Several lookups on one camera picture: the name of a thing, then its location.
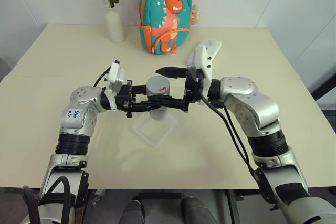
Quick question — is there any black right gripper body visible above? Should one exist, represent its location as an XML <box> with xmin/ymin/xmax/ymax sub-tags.
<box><xmin>183</xmin><ymin>68</ymin><xmax>205</xmax><ymax>112</ymax></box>

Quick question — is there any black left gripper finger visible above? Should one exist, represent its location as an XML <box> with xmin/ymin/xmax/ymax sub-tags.
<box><xmin>132</xmin><ymin>100</ymin><xmax>169</xmax><ymax>112</ymax></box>
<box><xmin>132</xmin><ymin>84</ymin><xmax>148</xmax><ymax>97</ymax></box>

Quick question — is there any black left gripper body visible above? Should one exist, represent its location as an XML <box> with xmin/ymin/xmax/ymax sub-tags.
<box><xmin>115</xmin><ymin>79</ymin><xmax>137</xmax><ymax>119</ymax></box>

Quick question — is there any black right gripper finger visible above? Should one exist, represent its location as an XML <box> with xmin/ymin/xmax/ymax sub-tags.
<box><xmin>155</xmin><ymin>66</ymin><xmax>188</xmax><ymax>79</ymax></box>
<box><xmin>146</xmin><ymin>96</ymin><xmax>186</xmax><ymax>110</ymax></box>

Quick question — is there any grey jar with lid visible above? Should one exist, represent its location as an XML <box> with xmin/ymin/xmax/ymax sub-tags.
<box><xmin>145</xmin><ymin>76</ymin><xmax>172</xmax><ymax>121</ymax></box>

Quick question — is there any clear plastic box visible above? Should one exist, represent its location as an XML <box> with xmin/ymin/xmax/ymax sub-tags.
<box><xmin>128</xmin><ymin>115</ymin><xmax>179</xmax><ymax>149</ymax></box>

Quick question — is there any teal dinosaur backpack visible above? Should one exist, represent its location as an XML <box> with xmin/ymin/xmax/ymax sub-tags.
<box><xmin>138</xmin><ymin>0</ymin><xmax>194</xmax><ymax>56</ymax></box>

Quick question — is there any beige plush toy pendant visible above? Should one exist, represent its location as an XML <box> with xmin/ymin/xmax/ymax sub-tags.
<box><xmin>190</xmin><ymin>4</ymin><xmax>202</xmax><ymax>26</ymax></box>

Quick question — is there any white ceramic vase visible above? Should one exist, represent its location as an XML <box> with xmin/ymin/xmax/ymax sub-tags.
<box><xmin>103</xmin><ymin>7</ymin><xmax>125</xmax><ymax>44</ymax></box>

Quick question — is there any black crossbar under table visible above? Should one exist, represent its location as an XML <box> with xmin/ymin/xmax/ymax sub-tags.
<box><xmin>138</xmin><ymin>192</ymin><xmax>183</xmax><ymax>200</ymax></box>

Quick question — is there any dark rounded grey shape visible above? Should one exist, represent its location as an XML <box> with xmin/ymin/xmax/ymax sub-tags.
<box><xmin>119</xmin><ymin>199</ymin><xmax>146</xmax><ymax>224</ymax></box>
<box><xmin>180</xmin><ymin>196</ymin><xmax>212</xmax><ymax>224</ymax></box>

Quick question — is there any black table leg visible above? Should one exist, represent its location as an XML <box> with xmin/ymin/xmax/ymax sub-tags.
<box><xmin>222</xmin><ymin>189</ymin><xmax>242</xmax><ymax>224</ymax></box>

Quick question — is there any grey chair edge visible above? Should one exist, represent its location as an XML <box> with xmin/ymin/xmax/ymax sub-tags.
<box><xmin>0</xmin><ymin>56</ymin><xmax>12</xmax><ymax>78</ymax></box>

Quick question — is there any dark furniture edge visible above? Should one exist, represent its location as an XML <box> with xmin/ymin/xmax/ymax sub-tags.
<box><xmin>310</xmin><ymin>72</ymin><xmax>336</xmax><ymax>110</ymax></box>

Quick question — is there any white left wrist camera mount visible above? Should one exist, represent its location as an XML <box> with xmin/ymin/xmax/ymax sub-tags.
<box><xmin>104</xmin><ymin>59</ymin><xmax>127</xmax><ymax>110</ymax></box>

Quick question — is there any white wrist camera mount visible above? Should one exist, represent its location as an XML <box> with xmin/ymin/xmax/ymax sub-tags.
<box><xmin>186</xmin><ymin>39</ymin><xmax>223</xmax><ymax>89</ymax></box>
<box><xmin>104</xmin><ymin>59</ymin><xmax>127</xmax><ymax>110</ymax></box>

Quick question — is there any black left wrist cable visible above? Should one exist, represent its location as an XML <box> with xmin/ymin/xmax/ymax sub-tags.
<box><xmin>92</xmin><ymin>66</ymin><xmax>111</xmax><ymax>89</ymax></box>

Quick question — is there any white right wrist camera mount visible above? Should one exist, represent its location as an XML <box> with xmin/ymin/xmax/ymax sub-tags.
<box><xmin>186</xmin><ymin>39</ymin><xmax>223</xmax><ymax>89</ymax></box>

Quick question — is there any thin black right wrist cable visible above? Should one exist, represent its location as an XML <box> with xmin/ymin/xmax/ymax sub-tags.
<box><xmin>222</xmin><ymin>104</ymin><xmax>257</xmax><ymax>172</ymax></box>

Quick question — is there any thick black right wrist cable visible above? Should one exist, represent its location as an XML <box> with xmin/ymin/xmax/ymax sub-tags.
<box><xmin>198</xmin><ymin>87</ymin><xmax>263</xmax><ymax>184</ymax></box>

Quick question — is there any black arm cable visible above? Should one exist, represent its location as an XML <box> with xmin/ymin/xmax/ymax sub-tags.
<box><xmin>38</xmin><ymin>176</ymin><xmax>72</xmax><ymax>224</ymax></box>

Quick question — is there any thick black hose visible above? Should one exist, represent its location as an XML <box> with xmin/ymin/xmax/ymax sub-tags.
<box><xmin>20</xmin><ymin>185</ymin><xmax>40</xmax><ymax>224</ymax></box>

